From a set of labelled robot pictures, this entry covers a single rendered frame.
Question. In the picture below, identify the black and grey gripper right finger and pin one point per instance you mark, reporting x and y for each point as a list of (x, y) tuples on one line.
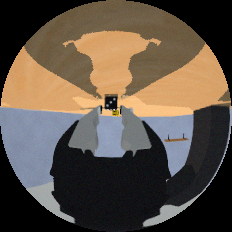
[(139, 137)]

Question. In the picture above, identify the yellow die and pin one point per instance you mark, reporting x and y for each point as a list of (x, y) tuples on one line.
[(115, 113)]

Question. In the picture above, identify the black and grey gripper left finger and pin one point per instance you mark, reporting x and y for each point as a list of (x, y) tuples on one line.
[(80, 136)]

